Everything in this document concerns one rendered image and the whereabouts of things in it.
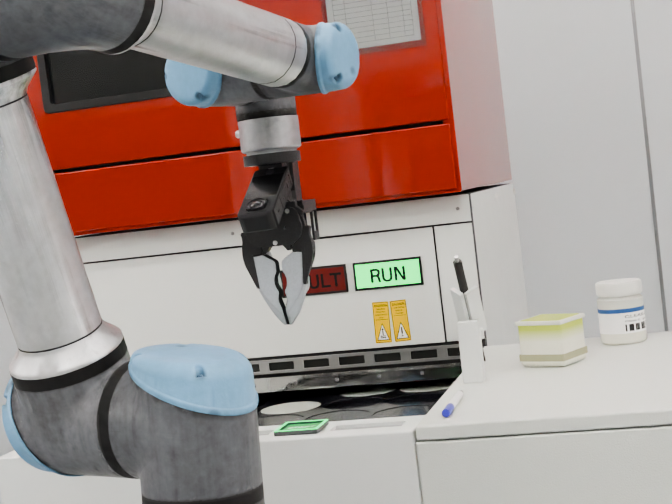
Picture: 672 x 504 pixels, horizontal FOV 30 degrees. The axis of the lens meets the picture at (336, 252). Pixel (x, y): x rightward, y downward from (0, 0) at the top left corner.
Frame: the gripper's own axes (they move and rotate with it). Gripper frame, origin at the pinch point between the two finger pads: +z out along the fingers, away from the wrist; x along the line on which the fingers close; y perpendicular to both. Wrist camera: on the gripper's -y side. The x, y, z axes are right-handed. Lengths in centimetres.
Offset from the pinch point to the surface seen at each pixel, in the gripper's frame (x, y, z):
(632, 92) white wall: -42, 207, -31
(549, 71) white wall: -20, 207, -40
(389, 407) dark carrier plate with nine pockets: -1.4, 44.1, 20.6
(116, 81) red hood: 42, 54, -37
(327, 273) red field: 10, 58, 0
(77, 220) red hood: 52, 54, -14
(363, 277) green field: 4, 58, 1
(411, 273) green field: -5, 58, 1
